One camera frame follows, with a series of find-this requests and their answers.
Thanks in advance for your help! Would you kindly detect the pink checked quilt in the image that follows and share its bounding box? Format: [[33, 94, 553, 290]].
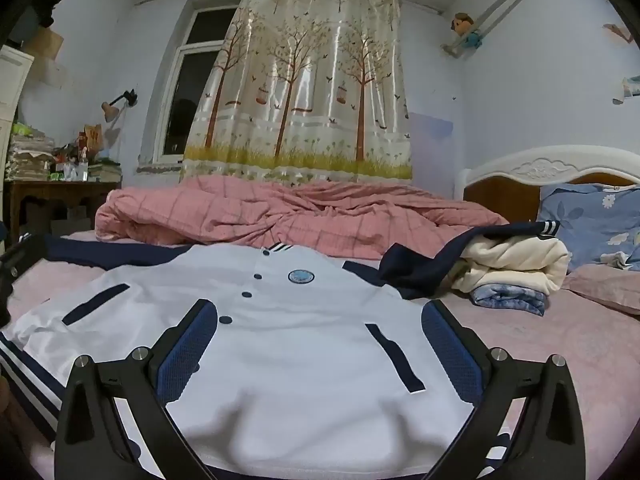
[[95, 175, 508, 261]]

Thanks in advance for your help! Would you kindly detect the blue white wall sticker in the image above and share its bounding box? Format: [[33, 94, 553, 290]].
[[612, 76, 640, 106]]

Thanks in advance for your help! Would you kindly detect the stack of papers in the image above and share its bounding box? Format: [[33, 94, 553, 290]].
[[7, 132, 56, 181]]

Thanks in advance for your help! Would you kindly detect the dark bag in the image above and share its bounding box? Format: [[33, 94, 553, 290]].
[[37, 0, 70, 28]]

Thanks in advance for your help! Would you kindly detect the white framed window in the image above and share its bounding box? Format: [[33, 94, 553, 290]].
[[150, 0, 246, 166]]

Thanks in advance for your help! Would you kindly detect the white and wood headboard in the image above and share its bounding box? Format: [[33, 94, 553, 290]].
[[459, 145, 640, 223]]

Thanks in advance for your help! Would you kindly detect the blue tie-dye cloth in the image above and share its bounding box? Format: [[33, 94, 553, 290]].
[[470, 284, 550, 317]]

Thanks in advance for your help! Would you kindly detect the stack of books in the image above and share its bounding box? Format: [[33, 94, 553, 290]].
[[90, 160, 123, 183]]

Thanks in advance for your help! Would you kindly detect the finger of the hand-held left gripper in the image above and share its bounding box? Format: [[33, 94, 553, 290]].
[[0, 234, 48, 328]]

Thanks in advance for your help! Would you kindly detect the small doll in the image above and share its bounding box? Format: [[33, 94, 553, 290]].
[[450, 12, 483, 51]]

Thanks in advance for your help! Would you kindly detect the cream fleece clothing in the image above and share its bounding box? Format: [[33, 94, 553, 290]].
[[447, 235, 571, 297]]

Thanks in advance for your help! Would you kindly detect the tree print curtain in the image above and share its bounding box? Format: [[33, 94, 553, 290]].
[[181, 0, 414, 183]]

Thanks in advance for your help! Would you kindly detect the cardboard box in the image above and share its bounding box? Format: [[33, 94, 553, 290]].
[[20, 27, 65, 58]]

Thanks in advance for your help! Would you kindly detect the white drawer cabinet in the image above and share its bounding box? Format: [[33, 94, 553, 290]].
[[0, 45, 35, 181]]

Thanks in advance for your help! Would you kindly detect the pink pillow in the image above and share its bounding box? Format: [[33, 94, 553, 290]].
[[562, 264, 640, 316]]

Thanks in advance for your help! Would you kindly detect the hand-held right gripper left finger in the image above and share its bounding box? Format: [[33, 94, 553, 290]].
[[54, 299, 219, 480]]

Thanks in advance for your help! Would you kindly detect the wooden desk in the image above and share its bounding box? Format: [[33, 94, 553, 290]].
[[5, 180, 123, 248]]

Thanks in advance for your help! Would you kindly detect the wall mounted desk lamp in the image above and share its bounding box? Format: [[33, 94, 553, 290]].
[[101, 89, 138, 122]]

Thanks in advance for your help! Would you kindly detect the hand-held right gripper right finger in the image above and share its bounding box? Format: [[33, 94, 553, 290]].
[[421, 299, 587, 480]]

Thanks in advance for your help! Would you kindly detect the white and navy jacket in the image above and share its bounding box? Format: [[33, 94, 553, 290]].
[[0, 220, 562, 480]]

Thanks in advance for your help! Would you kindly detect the pink wall sticker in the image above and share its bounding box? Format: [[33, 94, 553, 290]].
[[602, 22, 633, 44]]

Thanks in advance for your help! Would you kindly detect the bed with pink sheet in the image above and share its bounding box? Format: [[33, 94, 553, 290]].
[[0, 230, 640, 480]]

